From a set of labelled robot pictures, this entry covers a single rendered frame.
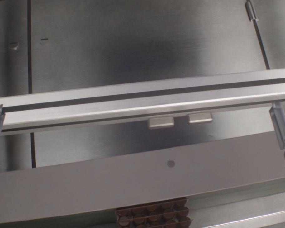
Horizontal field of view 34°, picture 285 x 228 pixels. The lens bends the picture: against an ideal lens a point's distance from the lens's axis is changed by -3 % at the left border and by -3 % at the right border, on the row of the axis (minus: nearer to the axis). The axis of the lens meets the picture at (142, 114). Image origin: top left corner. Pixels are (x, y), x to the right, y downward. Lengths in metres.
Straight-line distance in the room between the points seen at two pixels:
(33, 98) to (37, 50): 0.43
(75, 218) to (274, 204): 0.34
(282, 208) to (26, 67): 0.59
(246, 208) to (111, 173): 0.28
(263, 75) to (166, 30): 0.44
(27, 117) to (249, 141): 0.31
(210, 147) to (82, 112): 0.19
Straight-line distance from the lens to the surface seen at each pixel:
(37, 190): 0.66
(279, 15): 1.14
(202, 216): 0.81
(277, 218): 0.85
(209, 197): 0.74
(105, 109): 0.61
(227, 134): 0.96
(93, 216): 0.73
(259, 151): 0.69
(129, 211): 0.68
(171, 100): 0.61
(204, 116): 0.64
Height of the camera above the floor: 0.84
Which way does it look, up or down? 23 degrees down
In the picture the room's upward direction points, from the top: 172 degrees clockwise
